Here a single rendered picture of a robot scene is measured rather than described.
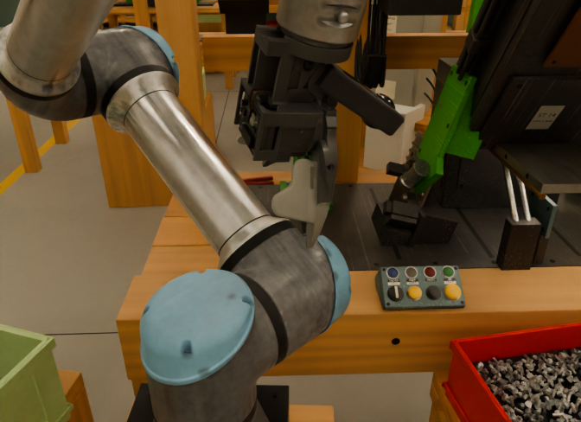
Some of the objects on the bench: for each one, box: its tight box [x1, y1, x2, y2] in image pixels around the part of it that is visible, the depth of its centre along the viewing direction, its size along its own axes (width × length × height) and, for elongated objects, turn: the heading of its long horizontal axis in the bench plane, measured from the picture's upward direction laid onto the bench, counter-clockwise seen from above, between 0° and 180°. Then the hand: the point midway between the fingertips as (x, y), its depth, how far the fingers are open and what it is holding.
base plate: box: [247, 182, 581, 271], centre depth 123 cm, size 42×110×2 cm, turn 92°
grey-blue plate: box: [527, 189, 558, 264], centre depth 106 cm, size 10×2×14 cm, turn 2°
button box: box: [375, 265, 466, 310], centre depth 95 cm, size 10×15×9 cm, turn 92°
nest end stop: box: [382, 214, 417, 230], centre depth 111 cm, size 4×7×6 cm, turn 92°
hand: (290, 203), depth 58 cm, fingers open, 14 cm apart
